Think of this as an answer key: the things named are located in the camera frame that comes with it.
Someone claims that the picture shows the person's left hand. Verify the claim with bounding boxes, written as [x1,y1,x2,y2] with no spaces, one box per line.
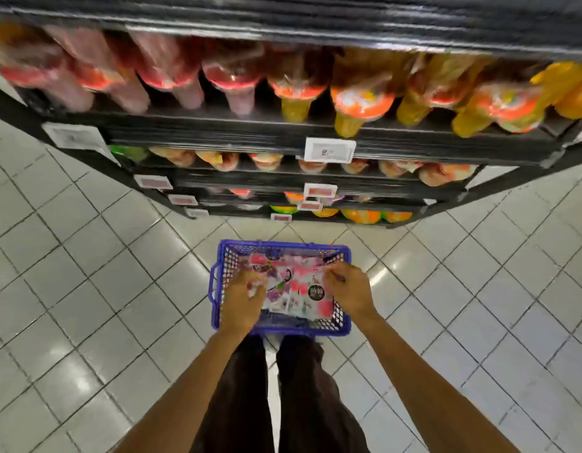
[218,268,269,337]

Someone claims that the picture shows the person's right hand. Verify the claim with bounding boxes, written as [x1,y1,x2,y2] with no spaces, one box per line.
[322,261,380,323]

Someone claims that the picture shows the peach pouches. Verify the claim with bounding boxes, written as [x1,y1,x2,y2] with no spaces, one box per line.
[239,252,337,322]

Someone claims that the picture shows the blue plastic shopping basket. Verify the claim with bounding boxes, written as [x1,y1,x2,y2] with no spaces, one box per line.
[208,239,353,338]

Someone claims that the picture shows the black low shelf rack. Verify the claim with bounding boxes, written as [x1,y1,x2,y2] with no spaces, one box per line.
[0,0,582,230]

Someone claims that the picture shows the person's right forearm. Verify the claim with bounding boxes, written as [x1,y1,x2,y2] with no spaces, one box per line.
[359,313,521,453]

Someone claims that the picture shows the person's left forearm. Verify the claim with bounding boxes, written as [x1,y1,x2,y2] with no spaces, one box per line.
[113,325,259,453]

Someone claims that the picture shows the person's left leg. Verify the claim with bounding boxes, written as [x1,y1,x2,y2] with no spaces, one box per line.
[191,335,276,453]

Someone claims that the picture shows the person's leg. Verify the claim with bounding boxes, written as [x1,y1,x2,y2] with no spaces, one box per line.
[276,335,370,453]
[191,335,276,453]

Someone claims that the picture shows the person's right leg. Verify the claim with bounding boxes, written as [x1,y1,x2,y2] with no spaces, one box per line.
[276,335,370,453]

